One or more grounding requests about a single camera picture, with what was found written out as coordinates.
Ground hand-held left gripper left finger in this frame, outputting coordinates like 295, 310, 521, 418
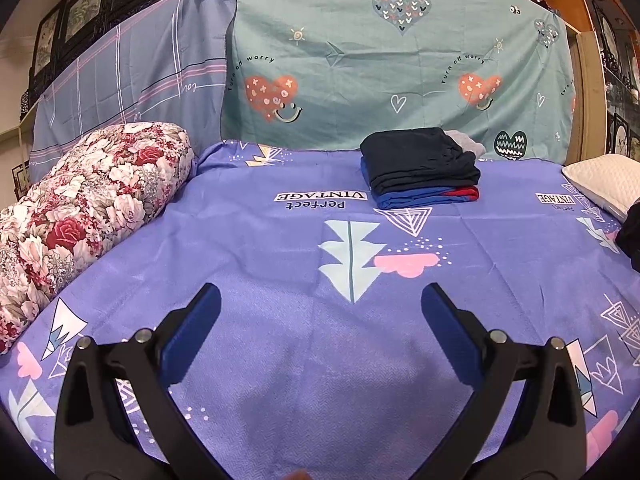
54, 282, 236, 480

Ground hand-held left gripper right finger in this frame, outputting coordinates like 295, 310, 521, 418
420, 282, 588, 480

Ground dark navy pants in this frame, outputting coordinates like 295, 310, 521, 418
360, 127, 482, 198

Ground grey pants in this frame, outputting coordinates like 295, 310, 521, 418
445, 130, 486, 157

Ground purple printed bedsheet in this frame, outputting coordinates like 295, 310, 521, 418
0, 140, 640, 471

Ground folded blue garment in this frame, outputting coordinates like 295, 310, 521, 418
360, 157, 481, 210

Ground folded red garment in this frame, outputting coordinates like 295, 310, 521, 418
440, 186, 481, 201

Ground floral quilt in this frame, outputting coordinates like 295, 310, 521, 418
0, 121, 196, 356

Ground dark cloth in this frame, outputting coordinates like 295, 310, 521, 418
614, 212, 640, 273

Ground white pillow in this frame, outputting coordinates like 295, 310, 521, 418
561, 154, 640, 223

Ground blue-grey plaid sheet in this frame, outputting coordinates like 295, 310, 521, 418
29, 0, 238, 183

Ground teal heart-print sheet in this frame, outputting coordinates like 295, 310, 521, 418
220, 0, 576, 163

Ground wooden display cabinet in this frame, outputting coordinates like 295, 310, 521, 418
530, 0, 640, 171

